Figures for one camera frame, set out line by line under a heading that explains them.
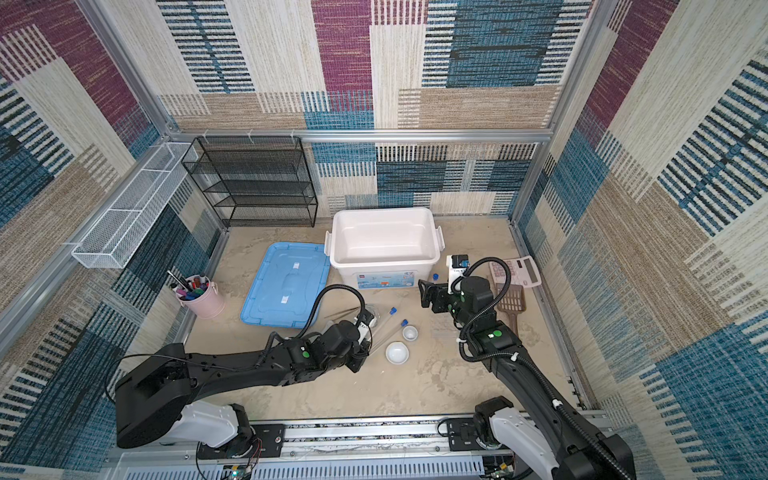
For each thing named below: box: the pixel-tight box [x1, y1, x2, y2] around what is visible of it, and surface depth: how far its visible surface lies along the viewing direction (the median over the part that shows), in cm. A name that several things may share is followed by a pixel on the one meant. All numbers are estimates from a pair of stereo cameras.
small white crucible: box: [402, 325, 419, 342], surface depth 90 cm
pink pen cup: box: [175, 281, 226, 319], surface depth 93 cm
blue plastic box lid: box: [241, 242, 331, 329], surface depth 104 cm
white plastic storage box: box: [324, 208, 445, 290], surface depth 101 cm
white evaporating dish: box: [385, 341, 410, 366], surface depth 87 cm
